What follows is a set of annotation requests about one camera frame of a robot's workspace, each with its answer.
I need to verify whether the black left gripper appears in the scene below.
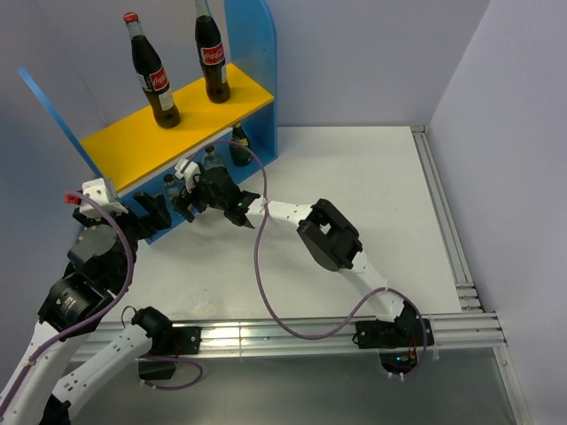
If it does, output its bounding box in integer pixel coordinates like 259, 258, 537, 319
75, 189, 170, 287

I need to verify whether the clear glass bottle green cap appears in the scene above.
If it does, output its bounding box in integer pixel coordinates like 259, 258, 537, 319
163, 174, 184, 208

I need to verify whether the green Perrier glass bottle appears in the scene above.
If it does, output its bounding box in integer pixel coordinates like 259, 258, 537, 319
229, 122, 252, 166

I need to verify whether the cola bottle with red cap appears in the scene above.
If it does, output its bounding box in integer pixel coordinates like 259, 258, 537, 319
123, 12, 181, 129

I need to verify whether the cola bottle without cap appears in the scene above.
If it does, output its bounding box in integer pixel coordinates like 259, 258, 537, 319
194, 0, 230, 104

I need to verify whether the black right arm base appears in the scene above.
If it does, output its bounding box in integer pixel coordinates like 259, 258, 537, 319
352, 313, 435, 378

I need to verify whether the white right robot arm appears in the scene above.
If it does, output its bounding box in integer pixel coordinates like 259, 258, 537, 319
172, 159, 427, 345

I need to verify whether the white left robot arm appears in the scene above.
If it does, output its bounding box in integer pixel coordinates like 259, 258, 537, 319
1, 189, 175, 424

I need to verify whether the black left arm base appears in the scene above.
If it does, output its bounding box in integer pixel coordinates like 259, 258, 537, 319
137, 327, 201, 383

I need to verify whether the blue and yellow shelf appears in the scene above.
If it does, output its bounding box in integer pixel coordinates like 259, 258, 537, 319
16, 0, 278, 245

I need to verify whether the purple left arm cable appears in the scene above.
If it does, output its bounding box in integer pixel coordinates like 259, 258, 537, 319
0, 189, 205, 413

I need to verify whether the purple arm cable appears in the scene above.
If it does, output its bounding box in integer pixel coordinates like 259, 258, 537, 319
181, 140, 429, 382
0, 189, 205, 413

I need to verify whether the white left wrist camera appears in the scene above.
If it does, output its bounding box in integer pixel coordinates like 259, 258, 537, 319
64, 177, 128, 220

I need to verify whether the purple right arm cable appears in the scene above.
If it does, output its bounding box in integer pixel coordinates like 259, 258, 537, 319
181, 140, 429, 382

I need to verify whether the aluminium front mounting rail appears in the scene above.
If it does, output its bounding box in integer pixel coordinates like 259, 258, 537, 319
70, 312, 509, 364

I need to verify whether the aluminium table edge rail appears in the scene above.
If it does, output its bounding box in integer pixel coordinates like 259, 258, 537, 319
410, 126, 484, 313

